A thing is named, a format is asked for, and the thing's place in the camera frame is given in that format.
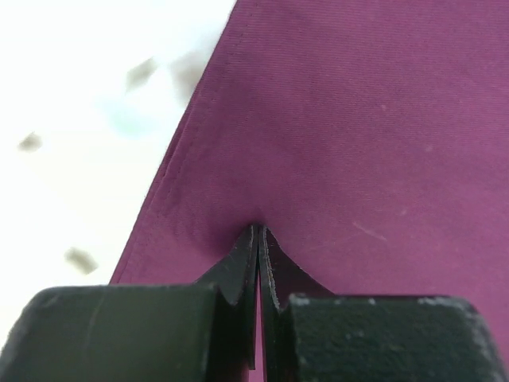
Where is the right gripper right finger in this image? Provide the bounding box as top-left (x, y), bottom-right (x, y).
top-left (258, 227), bottom-right (508, 381)

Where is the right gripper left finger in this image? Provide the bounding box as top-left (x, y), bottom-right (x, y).
top-left (1, 226), bottom-right (258, 382)

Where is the purple surgical cloth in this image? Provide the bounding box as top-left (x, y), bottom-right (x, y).
top-left (111, 1), bottom-right (508, 374)

